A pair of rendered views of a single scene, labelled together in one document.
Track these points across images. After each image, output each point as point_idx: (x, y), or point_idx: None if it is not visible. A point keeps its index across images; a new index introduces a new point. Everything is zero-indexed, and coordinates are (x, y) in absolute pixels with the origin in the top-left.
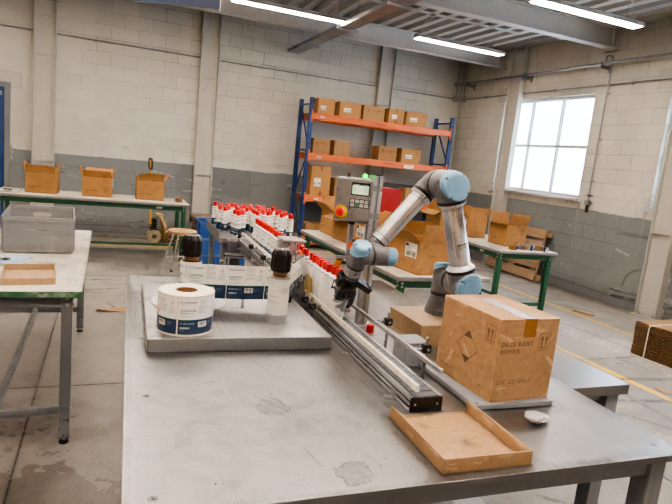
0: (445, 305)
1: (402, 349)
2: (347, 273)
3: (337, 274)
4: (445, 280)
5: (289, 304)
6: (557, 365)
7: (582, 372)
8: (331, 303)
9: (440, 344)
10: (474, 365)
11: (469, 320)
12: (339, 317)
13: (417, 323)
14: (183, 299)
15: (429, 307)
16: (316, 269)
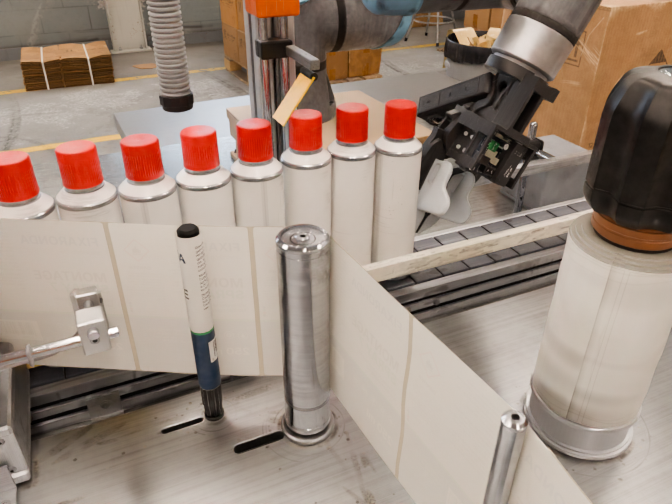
0: (610, 31)
1: (582, 174)
2: (560, 68)
3: (366, 129)
4: (356, 17)
5: (258, 409)
6: (402, 93)
7: (417, 85)
8: (364, 244)
9: (590, 117)
10: None
11: (664, 30)
12: (474, 238)
13: (418, 138)
14: None
15: (317, 108)
16: (153, 201)
